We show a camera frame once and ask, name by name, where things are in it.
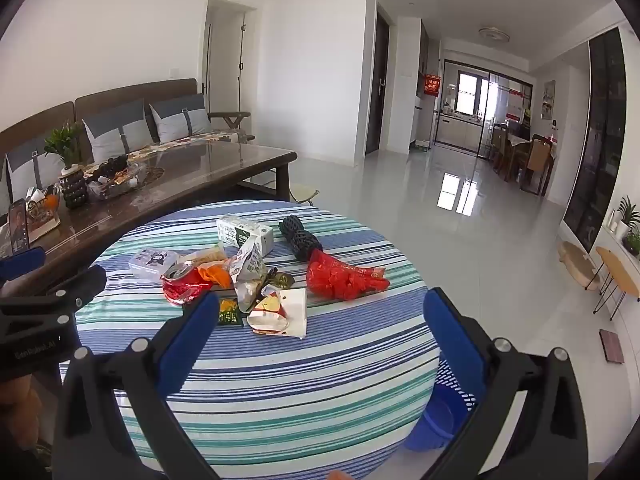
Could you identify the red wall hanging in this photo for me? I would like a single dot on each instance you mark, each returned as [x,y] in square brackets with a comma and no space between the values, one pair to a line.
[431,85]

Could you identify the red plastic bag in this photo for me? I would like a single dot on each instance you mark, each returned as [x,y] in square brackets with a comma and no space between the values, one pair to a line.
[340,275]

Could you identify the patterned sofa throw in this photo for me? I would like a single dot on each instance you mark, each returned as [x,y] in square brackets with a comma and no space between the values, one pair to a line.
[200,137]

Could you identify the wooden dining chair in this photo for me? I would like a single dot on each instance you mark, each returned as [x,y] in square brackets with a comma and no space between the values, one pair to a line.
[537,157]
[497,140]

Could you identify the tall green houseplant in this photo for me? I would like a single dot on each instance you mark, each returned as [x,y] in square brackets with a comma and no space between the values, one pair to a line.
[625,210]

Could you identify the black foam net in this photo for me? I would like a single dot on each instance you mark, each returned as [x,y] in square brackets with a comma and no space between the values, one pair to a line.
[291,226]
[307,249]

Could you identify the dark green wrapper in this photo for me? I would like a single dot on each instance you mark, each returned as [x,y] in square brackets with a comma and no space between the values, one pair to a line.
[280,279]

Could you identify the crushed red soda can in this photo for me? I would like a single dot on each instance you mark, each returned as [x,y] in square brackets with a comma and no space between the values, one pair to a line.
[180,285]

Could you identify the orange cream snack wrapper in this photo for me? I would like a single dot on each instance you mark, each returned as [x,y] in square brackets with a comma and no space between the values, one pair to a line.
[215,275]

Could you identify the orange fruit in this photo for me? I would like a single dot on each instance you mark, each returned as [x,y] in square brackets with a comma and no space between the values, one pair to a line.
[51,201]

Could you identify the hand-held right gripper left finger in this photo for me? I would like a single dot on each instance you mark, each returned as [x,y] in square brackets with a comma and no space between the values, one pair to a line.
[192,340]

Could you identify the white yellow snack bag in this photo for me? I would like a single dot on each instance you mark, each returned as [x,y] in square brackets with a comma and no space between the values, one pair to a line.
[247,275]

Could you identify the green potted plant black vase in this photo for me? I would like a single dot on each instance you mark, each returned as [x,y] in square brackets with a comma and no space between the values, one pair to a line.
[74,190]

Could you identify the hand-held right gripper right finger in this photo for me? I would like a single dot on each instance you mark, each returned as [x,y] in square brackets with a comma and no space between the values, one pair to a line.
[455,345]

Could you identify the small yellow stool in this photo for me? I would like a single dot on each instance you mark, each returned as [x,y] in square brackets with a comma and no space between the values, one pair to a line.
[304,192]

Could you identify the clear snack tray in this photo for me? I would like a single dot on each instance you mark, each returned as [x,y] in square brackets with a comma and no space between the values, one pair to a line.
[115,182]

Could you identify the brown book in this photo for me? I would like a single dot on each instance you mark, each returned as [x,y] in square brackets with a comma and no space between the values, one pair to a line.
[612,346]

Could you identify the person's left hand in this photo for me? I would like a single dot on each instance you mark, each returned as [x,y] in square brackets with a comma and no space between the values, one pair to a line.
[17,410]

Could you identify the dark glass-top coffee table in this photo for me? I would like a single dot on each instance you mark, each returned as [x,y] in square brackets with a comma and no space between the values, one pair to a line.
[200,170]

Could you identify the round ceiling lamp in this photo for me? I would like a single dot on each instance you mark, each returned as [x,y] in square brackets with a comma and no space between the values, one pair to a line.
[494,35]

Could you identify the dark wooden door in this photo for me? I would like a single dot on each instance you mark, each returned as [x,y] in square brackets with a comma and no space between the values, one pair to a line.
[376,85]

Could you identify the tall black cabinet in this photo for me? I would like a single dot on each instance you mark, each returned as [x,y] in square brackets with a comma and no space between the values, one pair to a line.
[595,150]

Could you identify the framed wall picture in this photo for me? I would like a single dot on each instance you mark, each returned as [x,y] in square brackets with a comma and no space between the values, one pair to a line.
[548,100]

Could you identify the white red paper box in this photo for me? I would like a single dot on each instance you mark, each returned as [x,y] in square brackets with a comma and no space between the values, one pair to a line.
[292,310]

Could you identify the oval wooden side table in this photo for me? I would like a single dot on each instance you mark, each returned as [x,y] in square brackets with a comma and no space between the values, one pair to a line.
[617,272]

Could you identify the striped tablecloth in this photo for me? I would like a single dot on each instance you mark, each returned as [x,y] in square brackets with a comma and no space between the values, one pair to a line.
[300,385]

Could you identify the brown sofa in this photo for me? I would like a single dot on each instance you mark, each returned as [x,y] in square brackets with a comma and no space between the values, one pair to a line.
[125,92]

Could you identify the small green houseplant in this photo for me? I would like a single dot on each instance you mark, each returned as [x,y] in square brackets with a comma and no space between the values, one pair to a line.
[632,242]

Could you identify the grey white cushion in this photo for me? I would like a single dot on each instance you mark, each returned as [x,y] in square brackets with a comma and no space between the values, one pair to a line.
[25,170]
[175,120]
[120,130]

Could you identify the green white milk carton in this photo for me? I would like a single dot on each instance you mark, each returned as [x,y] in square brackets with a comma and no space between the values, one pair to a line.
[245,232]

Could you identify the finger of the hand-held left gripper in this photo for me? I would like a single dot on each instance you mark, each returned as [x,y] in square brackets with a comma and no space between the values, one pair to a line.
[20,266]
[82,282]

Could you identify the yellow green sachet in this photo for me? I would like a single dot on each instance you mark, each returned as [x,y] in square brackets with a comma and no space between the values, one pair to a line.
[229,315]

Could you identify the blue plastic waste basket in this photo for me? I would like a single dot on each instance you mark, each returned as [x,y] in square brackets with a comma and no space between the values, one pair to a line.
[435,420]

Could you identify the wooden dining table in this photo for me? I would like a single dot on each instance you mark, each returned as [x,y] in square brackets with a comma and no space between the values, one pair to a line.
[520,147]

